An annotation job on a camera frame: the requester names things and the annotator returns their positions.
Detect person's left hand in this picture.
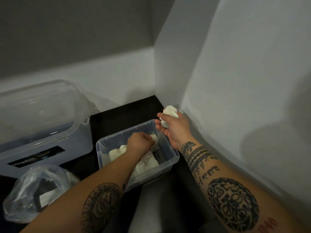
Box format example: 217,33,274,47
126,132,156,159

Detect person's right hand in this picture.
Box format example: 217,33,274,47
155,111,195,151

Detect rows of white tea bags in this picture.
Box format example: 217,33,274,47
108,134,160,179

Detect small clear plastic bin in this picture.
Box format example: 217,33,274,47
96,119,180,192

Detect clear plastic bag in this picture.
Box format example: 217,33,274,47
3,164,81,224

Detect person's right forearm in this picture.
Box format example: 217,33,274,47
179,138,306,233

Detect person's left forearm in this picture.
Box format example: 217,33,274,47
20,150,141,233

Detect large clear storage box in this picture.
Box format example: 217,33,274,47
0,117,94,179

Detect clear storage box lid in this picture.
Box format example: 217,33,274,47
0,80,92,153

